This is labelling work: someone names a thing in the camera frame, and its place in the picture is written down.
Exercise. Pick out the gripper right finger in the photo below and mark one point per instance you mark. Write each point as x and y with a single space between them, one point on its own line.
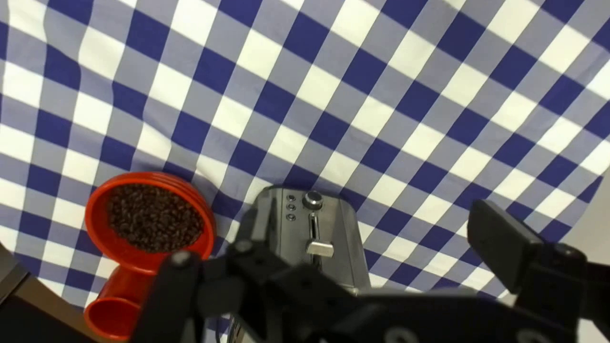
505 243

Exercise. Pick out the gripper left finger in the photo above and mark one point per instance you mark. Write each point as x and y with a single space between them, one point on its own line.
190 290

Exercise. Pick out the silver toaster lever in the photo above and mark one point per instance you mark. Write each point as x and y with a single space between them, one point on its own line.
320 248

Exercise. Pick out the toaster knob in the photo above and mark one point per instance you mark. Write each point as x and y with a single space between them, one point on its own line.
313 200

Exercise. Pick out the silver toaster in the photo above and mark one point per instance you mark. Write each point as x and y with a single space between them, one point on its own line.
343 238

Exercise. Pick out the red cup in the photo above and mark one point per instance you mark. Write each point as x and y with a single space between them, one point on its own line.
119 305

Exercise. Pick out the heap of coffee beans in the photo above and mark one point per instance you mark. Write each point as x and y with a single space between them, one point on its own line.
152 216

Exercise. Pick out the red bowl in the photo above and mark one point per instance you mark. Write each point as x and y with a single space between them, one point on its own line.
102 233

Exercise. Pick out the blue white checkered tablecloth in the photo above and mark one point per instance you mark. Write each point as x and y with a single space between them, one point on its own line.
305 85

